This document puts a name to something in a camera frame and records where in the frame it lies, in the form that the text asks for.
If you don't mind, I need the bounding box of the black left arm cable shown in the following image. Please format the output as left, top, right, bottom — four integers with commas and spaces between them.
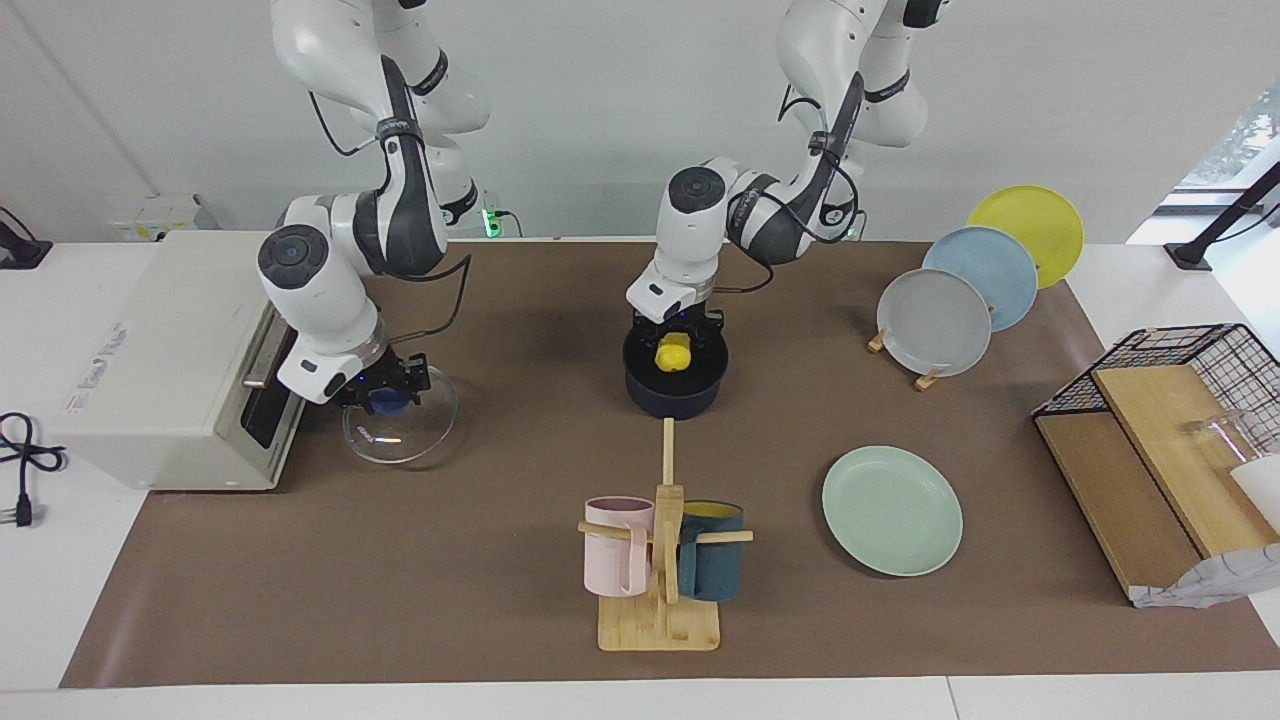
715, 85, 863, 296

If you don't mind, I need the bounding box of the dark blue saucepan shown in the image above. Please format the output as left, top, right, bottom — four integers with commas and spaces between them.
622, 320, 730, 420

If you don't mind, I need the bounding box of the light wooden board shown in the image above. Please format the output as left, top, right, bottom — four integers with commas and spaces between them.
1090, 363, 1280, 559

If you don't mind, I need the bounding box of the green plate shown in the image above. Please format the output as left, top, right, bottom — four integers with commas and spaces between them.
822, 445, 964, 578

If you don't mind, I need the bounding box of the yellow plate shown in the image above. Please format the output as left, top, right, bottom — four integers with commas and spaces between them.
967, 184, 1085, 291

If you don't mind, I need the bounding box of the grey plate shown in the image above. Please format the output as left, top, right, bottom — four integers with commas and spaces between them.
877, 268, 993, 379

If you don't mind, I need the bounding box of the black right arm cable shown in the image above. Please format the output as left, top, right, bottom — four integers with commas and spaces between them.
308, 60, 473, 341

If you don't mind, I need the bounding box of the black power cable with plug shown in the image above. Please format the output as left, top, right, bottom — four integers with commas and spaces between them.
0, 412, 69, 529

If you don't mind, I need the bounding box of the glass lid with blue knob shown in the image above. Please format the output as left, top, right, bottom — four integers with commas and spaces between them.
342, 365, 460, 466

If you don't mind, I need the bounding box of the clear glass cup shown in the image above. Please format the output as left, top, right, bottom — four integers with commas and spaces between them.
1185, 410, 1261, 471

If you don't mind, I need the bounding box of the white patterned cloth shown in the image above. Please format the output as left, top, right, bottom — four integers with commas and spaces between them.
1130, 543, 1280, 609

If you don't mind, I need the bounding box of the black table clamp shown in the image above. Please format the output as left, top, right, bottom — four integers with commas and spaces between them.
0, 205, 53, 271

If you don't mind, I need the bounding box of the white cup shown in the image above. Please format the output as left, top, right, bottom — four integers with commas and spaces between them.
1228, 455, 1280, 534

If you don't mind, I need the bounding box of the dark teal mug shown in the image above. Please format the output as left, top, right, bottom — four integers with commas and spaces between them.
676, 500, 746, 602

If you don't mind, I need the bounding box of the black wire basket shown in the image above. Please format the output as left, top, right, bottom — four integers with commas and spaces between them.
1032, 323, 1280, 461

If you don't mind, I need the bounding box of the brown wooden board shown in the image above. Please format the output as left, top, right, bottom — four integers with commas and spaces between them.
1035, 410, 1206, 601

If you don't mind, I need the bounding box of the white power strip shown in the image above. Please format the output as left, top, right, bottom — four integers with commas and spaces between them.
108, 195, 216, 243

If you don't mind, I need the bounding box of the wooden plate rack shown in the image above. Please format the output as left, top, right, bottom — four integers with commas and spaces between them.
868, 328, 944, 392

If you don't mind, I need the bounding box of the pink mug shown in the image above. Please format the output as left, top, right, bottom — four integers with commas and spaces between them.
584, 496, 656, 598

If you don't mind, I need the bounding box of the wooden mug tree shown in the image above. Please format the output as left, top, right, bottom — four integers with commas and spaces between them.
577, 418, 754, 653

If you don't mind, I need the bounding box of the light blue plate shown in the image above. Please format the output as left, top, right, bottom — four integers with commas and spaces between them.
922, 226, 1040, 334

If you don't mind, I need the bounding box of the brown table mat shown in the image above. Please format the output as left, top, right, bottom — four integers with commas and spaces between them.
60, 240, 1280, 689

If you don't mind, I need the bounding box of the window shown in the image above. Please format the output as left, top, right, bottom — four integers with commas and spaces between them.
1160, 85, 1280, 216

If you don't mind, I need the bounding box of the white toaster oven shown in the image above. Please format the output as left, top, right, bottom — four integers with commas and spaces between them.
48, 230, 306, 493

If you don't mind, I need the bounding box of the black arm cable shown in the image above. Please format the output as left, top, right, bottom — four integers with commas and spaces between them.
715, 85, 863, 296
308, 60, 473, 341

